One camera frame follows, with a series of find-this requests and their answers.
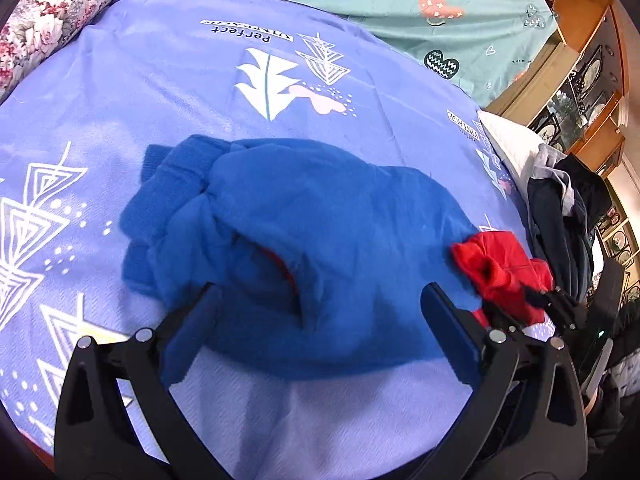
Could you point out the pile of dark clothes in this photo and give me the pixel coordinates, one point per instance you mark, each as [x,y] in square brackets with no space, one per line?
[565,240]

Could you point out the teal printed bedsheet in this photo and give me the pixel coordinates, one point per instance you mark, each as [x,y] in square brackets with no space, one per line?
[400,10]

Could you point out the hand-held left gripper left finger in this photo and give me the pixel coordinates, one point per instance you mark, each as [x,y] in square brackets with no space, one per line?
[199,321]

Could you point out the wooden display cabinet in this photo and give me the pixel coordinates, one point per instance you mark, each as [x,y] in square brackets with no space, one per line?
[580,75]

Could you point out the red garment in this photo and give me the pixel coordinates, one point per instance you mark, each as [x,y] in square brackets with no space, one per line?
[500,265]

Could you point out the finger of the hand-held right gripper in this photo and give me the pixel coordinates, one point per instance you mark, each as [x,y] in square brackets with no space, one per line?
[555,307]

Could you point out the blue sweater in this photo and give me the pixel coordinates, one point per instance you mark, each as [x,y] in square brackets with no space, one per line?
[320,240]

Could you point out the grey garment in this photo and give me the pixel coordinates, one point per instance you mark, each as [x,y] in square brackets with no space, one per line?
[557,180]

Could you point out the floral pillow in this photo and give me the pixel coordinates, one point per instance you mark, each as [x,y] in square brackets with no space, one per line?
[47,15]

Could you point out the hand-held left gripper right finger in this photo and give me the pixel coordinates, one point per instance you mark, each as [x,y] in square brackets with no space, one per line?
[450,332]

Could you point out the purple printed bedsheet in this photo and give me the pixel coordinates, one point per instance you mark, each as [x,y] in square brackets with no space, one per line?
[150,90]

